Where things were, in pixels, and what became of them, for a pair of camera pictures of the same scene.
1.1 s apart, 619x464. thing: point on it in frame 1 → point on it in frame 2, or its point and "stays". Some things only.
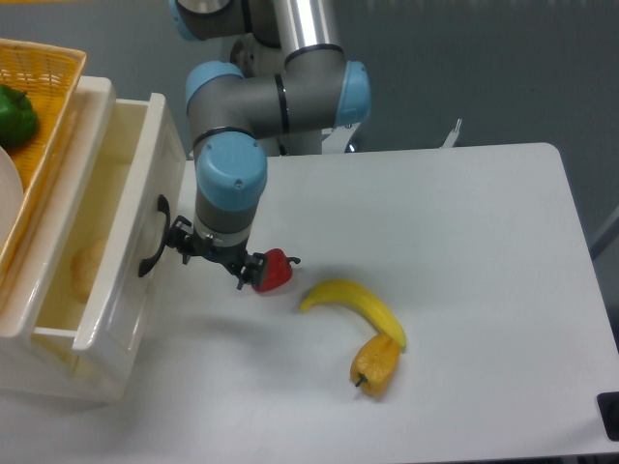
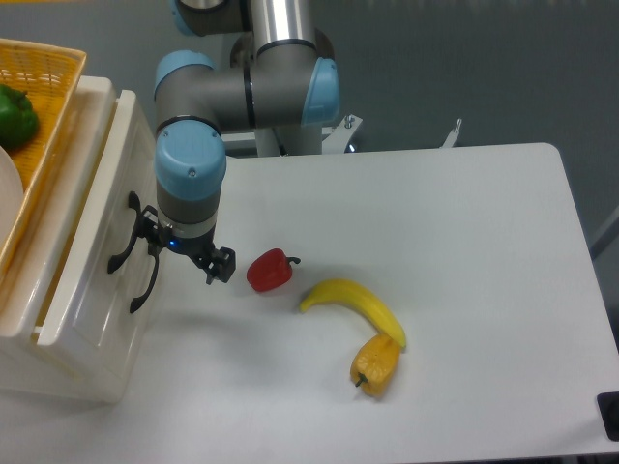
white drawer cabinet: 92,285 stays
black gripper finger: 181,237 → 149,229
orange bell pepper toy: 374,363 stays
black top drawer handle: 148,265 → 114,261
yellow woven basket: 47,75 stays
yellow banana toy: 347,293 stays
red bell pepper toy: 277,271 stays
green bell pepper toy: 18,118 stays
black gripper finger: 253,270 → 220,264
